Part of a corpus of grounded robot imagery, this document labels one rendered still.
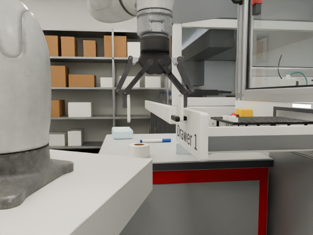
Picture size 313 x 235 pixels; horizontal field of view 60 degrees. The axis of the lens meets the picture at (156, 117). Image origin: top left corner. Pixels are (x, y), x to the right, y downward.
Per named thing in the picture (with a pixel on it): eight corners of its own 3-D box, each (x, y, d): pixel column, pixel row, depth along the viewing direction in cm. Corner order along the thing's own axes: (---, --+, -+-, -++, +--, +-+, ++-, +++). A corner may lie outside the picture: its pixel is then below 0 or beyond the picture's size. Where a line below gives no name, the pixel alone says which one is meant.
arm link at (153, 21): (175, 9, 64) (175, 34, 65) (169, 19, 73) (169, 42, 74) (137, 7, 63) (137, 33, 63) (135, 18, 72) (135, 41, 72)
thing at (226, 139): (206, 154, 62) (206, 127, 62) (182, 136, 88) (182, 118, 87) (363, 149, 67) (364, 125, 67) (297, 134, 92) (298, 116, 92)
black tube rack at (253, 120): (232, 148, 67) (233, 122, 67) (210, 137, 85) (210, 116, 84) (315, 146, 70) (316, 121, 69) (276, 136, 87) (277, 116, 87)
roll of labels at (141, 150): (125, 157, 91) (125, 145, 91) (134, 153, 97) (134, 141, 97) (144, 159, 88) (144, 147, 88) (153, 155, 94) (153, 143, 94)
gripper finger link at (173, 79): (154, 64, 71) (159, 60, 71) (182, 96, 73) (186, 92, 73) (156, 62, 67) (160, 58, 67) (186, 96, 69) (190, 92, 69)
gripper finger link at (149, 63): (154, 62, 67) (150, 58, 67) (125, 96, 67) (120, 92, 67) (153, 64, 71) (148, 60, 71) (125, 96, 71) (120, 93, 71)
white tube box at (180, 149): (176, 154, 96) (176, 143, 96) (175, 149, 104) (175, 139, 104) (211, 154, 95) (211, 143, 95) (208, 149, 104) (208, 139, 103)
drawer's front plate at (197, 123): (200, 162, 61) (200, 113, 60) (175, 140, 89) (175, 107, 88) (207, 162, 61) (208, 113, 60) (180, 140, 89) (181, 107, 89)
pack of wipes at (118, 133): (133, 139, 128) (133, 129, 128) (113, 139, 126) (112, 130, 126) (130, 134, 143) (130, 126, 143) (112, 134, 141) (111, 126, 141)
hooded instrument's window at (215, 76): (170, 106, 157) (171, 25, 153) (146, 100, 333) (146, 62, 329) (350, 105, 170) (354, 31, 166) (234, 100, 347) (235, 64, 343)
